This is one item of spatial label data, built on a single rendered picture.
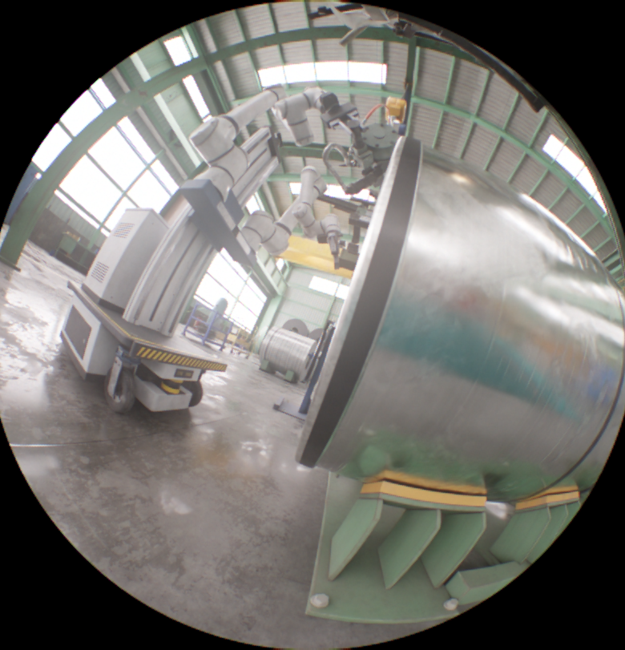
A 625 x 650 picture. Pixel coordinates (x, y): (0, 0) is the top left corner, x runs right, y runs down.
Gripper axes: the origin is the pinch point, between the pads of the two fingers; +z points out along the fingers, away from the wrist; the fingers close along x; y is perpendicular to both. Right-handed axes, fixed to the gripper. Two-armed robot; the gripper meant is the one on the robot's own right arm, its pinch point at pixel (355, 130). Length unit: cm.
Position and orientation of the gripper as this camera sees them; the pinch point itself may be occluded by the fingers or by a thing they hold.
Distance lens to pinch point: 85.8
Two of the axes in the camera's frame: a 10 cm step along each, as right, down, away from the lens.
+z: 4.5, 8.9, -0.4
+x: -8.3, 4.3, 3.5
